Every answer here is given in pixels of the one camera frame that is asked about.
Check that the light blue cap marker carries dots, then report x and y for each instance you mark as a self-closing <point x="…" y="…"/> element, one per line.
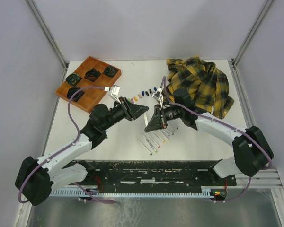
<point x="145" y="119"/>

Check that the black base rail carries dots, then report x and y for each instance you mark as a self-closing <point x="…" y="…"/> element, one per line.
<point x="154" y="176"/>

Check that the yellow plaid shirt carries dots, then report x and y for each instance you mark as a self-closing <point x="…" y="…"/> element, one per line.
<point x="206" y="84"/>

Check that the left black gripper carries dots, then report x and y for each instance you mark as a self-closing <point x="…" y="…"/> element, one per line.
<point x="129" y="109"/>

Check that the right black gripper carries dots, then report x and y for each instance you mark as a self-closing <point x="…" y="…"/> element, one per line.
<point x="155" y="122"/>

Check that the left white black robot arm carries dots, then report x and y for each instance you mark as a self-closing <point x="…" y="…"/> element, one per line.
<point x="38" y="177"/>

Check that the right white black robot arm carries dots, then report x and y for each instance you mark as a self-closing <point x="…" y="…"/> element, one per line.
<point x="251" y="151"/>

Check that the white cable duct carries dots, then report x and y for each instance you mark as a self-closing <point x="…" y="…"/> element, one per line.
<point x="77" y="192"/>

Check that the orange compartment tray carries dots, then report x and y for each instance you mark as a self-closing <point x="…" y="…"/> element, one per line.
<point x="92" y="73"/>

